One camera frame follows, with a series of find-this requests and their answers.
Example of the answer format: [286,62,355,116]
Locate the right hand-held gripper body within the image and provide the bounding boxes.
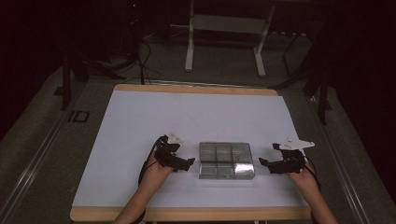
[271,137,316,175]

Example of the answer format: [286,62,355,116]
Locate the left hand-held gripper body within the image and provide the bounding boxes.
[153,132,185,171]

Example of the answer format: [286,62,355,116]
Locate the clear plastic compartment box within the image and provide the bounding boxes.
[198,141,257,181]

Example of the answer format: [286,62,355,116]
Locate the person's right hand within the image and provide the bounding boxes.
[288,163,321,195]

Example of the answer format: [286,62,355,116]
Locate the person's left hand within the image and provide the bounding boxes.
[140,152,176,194]

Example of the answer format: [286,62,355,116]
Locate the white table mat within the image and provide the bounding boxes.
[71,90,310,208]

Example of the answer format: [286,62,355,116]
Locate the black metal stand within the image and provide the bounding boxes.
[268,60,333,126]
[53,50,128,112]

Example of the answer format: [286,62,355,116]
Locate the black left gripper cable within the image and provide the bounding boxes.
[137,135,167,188]

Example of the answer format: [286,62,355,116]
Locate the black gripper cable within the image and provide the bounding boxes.
[303,155,322,191]
[137,135,167,188]

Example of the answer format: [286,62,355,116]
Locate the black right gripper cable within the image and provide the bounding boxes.
[303,155,322,191]

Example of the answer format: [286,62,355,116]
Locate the metal floor rail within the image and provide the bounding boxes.
[0,108,74,224]
[306,94,375,224]

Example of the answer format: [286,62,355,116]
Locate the black floor cables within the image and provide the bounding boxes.
[135,38,163,86]

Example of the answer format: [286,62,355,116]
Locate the black floor bracket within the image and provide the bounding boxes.
[67,109,91,123]

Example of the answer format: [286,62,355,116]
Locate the white metal stand frame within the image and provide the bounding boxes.
[184,0,277,78]

